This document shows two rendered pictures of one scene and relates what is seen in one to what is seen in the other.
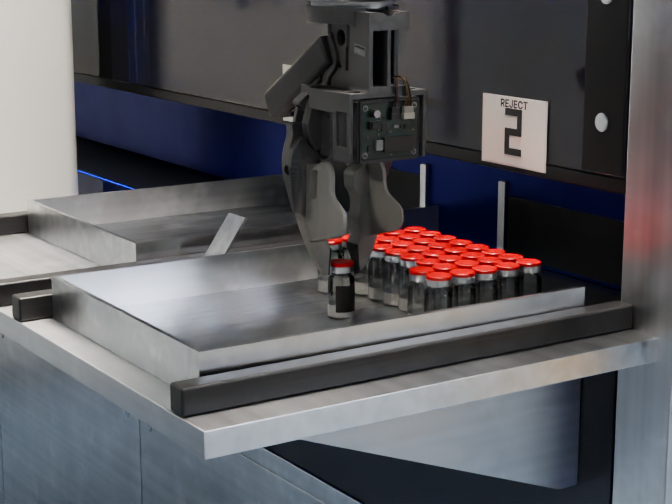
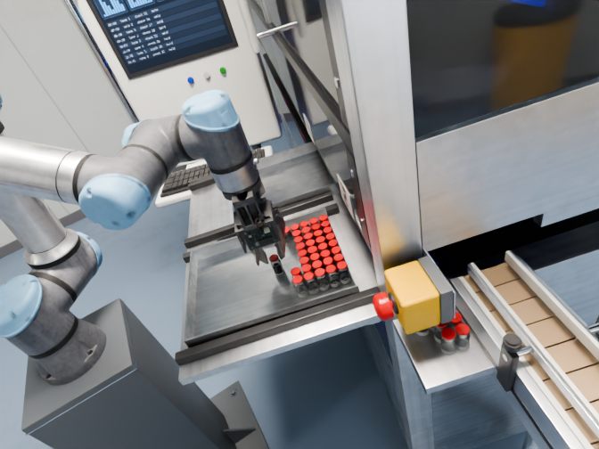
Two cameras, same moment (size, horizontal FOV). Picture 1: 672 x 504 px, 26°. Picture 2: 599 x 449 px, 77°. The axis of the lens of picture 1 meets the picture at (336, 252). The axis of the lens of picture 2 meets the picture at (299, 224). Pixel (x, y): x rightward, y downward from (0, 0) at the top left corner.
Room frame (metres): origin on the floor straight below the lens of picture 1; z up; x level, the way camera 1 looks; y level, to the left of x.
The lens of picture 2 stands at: (0.70, -0.39, 1.46)
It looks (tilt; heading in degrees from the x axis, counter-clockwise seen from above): 39 degrees down; 34
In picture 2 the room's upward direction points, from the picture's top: 19 degrees counter-clockwise
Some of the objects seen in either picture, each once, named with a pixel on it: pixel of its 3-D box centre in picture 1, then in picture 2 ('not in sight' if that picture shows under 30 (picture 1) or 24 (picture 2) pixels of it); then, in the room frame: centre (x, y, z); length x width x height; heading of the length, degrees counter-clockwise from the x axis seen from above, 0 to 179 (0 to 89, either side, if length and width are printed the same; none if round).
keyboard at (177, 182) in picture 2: not in sight; (213, 171); (1.62, 0.51, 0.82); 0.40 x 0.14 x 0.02; 117
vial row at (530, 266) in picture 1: (468, 270); (333, 247); (1.21, -0.11, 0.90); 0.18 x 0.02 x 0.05; 33
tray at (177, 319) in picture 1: (314, 302); (266, 271); (1.13, 0.02, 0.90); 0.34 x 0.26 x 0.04; 123
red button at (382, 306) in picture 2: not in sight; (387, 305); (1.02, -0.28, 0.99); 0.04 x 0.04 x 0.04; 33
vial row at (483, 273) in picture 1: (425, 276); (313, 253); (1.19, -0.08, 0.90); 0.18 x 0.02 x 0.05; 33
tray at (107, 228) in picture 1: (231, 219); (289, 176); (1.48, 0.11, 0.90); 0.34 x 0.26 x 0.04; 123
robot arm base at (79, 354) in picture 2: not in sight; (62, 343); (0.88, 0.47, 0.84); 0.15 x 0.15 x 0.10
